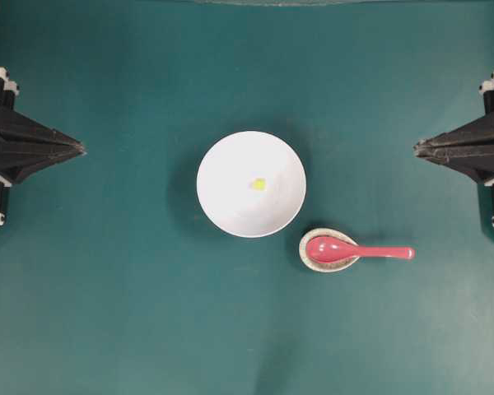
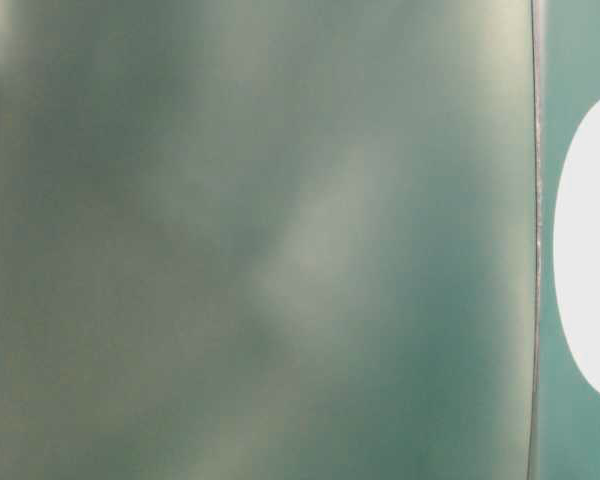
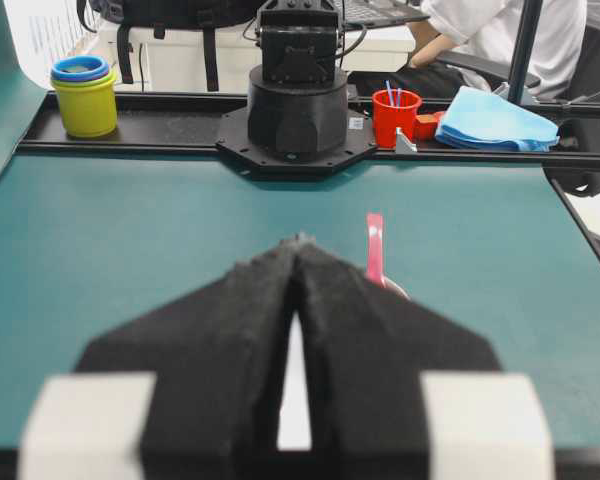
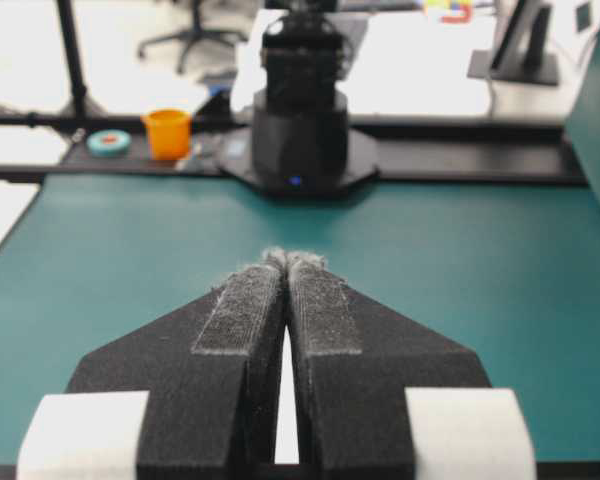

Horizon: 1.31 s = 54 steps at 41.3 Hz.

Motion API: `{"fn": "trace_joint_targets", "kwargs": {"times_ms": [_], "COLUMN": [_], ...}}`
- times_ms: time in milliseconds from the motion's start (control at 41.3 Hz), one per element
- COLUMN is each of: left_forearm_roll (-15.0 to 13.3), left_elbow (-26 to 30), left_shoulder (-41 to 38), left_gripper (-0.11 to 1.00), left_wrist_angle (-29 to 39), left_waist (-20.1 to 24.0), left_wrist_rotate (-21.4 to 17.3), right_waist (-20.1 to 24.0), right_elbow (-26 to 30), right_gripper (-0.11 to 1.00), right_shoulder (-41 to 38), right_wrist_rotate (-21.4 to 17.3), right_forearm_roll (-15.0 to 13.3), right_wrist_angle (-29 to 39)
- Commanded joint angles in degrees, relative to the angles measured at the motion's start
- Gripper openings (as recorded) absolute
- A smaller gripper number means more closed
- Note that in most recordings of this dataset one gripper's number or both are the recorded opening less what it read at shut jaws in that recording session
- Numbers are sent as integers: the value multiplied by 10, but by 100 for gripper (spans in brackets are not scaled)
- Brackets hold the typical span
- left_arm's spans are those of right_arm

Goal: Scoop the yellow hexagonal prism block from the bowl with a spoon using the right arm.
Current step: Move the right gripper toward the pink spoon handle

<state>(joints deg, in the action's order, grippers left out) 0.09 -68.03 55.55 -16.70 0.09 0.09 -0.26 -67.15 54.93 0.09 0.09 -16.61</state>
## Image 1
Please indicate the speckled ceramic spoon rest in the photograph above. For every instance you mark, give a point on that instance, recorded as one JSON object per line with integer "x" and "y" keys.
{"x": 325, "y": 267}

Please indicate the white round bowl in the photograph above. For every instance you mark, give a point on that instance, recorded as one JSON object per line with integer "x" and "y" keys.
{"x": 226, "y": 172}

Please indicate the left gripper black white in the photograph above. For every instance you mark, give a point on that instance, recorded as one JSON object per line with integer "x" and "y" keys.
{"x": 20, "y": 161}

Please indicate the red plastic soup spoon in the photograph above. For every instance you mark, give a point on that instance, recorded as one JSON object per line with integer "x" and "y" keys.
{"x": 327, "y": 249}

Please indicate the yellow hexagonal prism block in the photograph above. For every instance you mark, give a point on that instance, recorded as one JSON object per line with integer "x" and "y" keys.
{"x": 259, "y": 184}

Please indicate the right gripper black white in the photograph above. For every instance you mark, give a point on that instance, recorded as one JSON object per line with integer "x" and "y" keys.
{"x": 475, "y": 162}

